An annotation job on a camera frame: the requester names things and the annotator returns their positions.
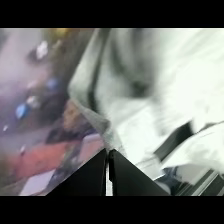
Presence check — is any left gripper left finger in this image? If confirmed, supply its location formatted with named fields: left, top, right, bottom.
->
left=46, top=148, right=108, bottom=197

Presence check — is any grey garment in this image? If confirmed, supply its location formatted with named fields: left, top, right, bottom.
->
left=67, top=28, right=224, bottom=185

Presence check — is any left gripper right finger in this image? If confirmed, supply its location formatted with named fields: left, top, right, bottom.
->
left=108, top=148, right=170, bottom=197

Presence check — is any silver frame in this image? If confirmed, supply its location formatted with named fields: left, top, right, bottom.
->
left=153, top=166, right=224, bottom=197

